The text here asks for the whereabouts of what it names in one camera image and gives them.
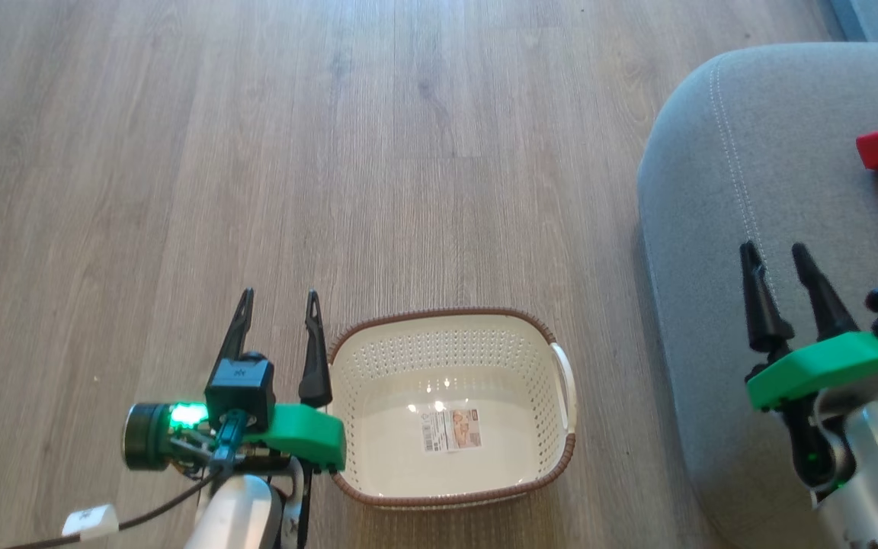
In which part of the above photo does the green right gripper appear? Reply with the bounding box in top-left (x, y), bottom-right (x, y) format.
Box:
top-left (739, 241), bottom-right (878, 490)

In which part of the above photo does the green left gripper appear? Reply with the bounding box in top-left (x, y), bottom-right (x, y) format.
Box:
top-left (122, 287), bottom-right (348, 478)

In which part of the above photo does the grey fabric sofa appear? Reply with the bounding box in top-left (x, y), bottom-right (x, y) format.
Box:
top-left (636, 42), bottom-right (878, 549)

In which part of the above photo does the white brown-rimmed laundry basket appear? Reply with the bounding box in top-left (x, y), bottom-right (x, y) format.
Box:
top-left (327, 307), bottom-right (578, 510)

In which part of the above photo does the printed basket label sticker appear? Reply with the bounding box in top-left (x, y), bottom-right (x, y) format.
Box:
top-left (418, 409), bottom-right (482, 454)

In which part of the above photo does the teal cable connector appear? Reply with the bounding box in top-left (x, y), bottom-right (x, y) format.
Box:
top-left (213, 409), bottom-right (248, 464)

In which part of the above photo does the white cable tag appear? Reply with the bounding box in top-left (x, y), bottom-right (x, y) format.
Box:
top-left (62, 504), bottom-right (119, 539)

